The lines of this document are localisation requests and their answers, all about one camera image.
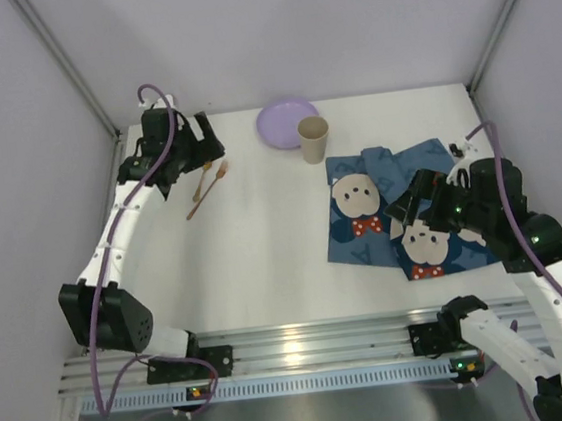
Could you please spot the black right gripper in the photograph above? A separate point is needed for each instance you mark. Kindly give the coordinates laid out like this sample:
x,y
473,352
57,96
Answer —
x,y
417,204

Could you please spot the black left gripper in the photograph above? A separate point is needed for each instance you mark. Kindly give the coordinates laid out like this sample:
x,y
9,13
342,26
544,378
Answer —
x,y
199,146

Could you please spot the gold spoon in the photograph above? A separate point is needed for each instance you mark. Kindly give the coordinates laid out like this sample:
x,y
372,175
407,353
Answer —
x,y
201,181

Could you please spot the copper fork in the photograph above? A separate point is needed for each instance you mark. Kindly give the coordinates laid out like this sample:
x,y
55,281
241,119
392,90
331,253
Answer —
x,y
201,195

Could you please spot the blue cartoon placemat cloth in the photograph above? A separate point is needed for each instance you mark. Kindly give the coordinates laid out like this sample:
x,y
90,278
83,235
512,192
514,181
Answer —
x,y
360,231

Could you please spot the purple plastic plate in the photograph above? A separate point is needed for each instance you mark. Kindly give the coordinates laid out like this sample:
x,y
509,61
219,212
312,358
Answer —
x,y
277,123

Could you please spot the beige paper cup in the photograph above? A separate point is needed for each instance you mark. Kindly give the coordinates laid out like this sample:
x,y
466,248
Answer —
x,y
313,134

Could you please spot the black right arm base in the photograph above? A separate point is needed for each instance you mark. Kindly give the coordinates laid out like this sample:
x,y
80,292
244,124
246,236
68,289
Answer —
x,y
428,340

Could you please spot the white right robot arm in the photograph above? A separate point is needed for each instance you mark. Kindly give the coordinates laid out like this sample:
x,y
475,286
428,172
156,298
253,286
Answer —
x,y
529,246

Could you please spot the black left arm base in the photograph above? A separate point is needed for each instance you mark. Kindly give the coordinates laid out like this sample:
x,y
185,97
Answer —
x,y
219,357

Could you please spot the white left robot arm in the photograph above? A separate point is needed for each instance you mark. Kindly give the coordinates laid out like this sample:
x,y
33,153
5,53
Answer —
x,y
101,307

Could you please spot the aluminium mounting rail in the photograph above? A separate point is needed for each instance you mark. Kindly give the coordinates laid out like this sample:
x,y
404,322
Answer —
x,y
301,347

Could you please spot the perforated grey cable duct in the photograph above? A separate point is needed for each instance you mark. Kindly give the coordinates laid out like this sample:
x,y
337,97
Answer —
x,y
302,383

